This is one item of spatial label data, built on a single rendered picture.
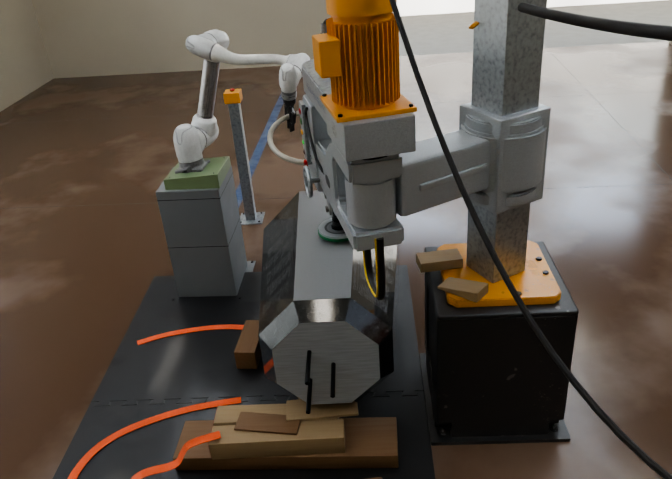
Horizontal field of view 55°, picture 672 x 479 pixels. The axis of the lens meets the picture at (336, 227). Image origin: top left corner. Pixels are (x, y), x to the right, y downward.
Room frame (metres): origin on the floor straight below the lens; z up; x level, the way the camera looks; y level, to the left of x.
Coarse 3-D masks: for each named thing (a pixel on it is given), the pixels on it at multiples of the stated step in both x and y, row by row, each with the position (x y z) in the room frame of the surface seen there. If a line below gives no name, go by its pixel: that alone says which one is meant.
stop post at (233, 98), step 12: (228, 96) 4.65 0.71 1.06; (240, 96) 4.68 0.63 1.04; (240, 108) 4.72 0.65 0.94; (240, 120) 4.67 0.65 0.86; (240, 132) 4.67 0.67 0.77; (240, 144) 4.67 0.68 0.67; (240, 156) 4.67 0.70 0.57; (240, 168) 4.67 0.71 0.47; (240, 180) 4.67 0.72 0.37; (252, 192) 4.71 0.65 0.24; (252, 204) 4.67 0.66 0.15; (240, 216) 4.75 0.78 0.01; (252, 216) 4.67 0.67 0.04
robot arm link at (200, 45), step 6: (192, 36) 3.80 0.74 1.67; (198, 36) 3.80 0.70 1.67; (204, 36) 3.81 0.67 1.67; (210, 36) 3.83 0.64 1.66; (186, 42) 3.80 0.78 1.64; (192, 42) 3.77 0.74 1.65; (198, 42) 3.76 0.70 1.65; (204, 42) 3.75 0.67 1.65; (210, 42) 3.76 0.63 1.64; (216, 42) 3.84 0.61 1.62; (192, 48) 3.76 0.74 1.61; (198, 48) 3.74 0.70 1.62; (204, 48) 3.73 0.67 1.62; (210, 48) 3.73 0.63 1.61; (198, 54) 3.75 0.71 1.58; (204, 54) 3.73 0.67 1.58
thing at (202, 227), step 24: (168, 192) 3.61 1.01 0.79; (192, 192) 3.59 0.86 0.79; (216, 192) 3.58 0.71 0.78; (168, 216) 3.61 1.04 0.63; (192, 216) 3.60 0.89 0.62; (216, 216) 3.58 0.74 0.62; (168, 240) 3.62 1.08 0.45; (192, 240) 3.60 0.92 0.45; (216, 240) 3.58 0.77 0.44; (240, 240) 3.89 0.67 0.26; (192, 264) 3.60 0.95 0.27; (216, 264) 3.59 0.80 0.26; (240, 264) 3.79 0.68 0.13; (192, 288) 3.61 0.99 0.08; (216, 288) 3.59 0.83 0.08
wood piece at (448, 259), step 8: (456, 248) 2.61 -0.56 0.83; (416, 256) 2.59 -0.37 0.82; (424, 256) 2.57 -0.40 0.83; (432, 256) 2.56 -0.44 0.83; (440, 256) 2.55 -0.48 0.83; (448, 256) 2.55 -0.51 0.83; (456, 256) 2.54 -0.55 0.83; (424, 264) 2.50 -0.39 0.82; (432, 264) 2.51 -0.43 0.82; (440, 264) 2.51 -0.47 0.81; (448, 264) 2.51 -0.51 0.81; (456, 264) 2.52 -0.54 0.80
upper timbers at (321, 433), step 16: (224, 416) 2.29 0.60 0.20; (224, 432) 2.18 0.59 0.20; (240, 432) 2.18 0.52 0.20; (256, 432) 2.17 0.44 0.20; (304, 432) 2.14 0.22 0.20; (320, 432) 2.14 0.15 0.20; (336, 432) 2.13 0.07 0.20; (224, 448) 2.12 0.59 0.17; (240, 448) 2.11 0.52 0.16; (256, 448) 2.11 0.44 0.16; (272, 448) 2.11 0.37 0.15; (288, 448) 2.11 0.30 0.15; (304, 448) 2.10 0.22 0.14; (320, 448) 2.10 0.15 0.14; (336, 448) 2.10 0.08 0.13
